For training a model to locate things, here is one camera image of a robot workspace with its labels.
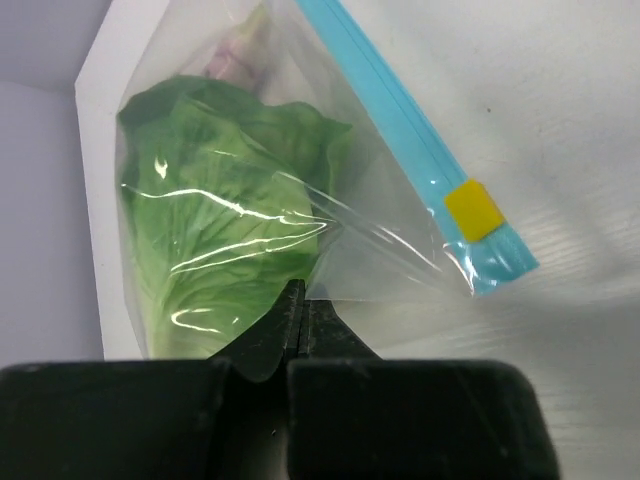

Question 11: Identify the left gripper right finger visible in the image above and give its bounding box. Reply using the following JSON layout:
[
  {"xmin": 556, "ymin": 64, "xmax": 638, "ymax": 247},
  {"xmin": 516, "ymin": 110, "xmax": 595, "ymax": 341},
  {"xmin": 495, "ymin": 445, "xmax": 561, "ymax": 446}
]
[{"xmin": 287, "ymin": 301, "xmax": 560, "ymax": 479}]

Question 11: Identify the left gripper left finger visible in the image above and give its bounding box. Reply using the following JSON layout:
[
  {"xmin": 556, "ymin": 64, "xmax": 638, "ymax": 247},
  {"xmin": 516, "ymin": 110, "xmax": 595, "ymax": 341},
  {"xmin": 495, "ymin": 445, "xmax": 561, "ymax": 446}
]
[{"xmin": 1, "ymin": 281, "xmax": 305, "ymax": 479}]

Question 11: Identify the yellow zip slider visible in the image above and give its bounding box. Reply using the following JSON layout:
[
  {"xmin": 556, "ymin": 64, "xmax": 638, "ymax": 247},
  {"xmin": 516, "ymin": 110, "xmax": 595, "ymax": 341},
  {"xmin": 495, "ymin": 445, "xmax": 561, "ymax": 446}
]
[{"xmin": 444, "ymin": 179, "xmax": 506, "ymax": 243}]

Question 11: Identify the clear zip top bag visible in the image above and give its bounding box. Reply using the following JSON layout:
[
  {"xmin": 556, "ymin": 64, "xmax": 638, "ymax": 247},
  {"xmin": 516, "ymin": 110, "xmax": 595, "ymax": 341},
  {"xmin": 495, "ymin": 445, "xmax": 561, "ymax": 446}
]
[{"xmin": 115, "ymin": 1, "xmax": 537, "ymax": 359}]

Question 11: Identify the fake green lettuce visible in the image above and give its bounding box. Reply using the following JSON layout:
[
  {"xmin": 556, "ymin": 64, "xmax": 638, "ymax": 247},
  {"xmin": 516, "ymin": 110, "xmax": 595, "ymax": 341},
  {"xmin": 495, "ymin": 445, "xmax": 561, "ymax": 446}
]
[{"xmin": 118, "ymin": 76, "xmax": 352, "ymax": 359}]

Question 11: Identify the fake purple eggplant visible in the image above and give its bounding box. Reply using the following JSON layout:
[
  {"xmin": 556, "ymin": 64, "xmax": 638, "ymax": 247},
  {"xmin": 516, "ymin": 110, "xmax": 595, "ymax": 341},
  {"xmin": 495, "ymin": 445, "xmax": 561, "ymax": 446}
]
[{"xmin": 203, "ymin": 4, "xmax": 272, "ymax": 93}]

